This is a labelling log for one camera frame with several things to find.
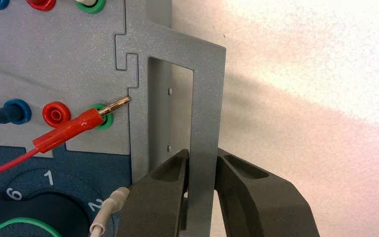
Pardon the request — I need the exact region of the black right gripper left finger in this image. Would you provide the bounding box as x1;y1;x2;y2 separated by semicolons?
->
116;149;190;237

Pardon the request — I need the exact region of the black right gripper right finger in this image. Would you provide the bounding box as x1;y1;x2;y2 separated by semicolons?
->
213;148;321;237

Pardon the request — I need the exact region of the blue grey switch task board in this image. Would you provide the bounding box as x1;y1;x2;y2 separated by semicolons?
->
0;0;227;237

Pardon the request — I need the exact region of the green banana socket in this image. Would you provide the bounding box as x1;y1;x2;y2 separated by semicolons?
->
89;103;114;131
75;0;106;14

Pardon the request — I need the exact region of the black green rotary knob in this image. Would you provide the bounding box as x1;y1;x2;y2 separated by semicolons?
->
0;193;94;237

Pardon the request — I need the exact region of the white banana plug cable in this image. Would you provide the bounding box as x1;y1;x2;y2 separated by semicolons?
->
79;0;130;237

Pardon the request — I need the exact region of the red banana plug cable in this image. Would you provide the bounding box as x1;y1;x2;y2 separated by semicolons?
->
0;95;131;182

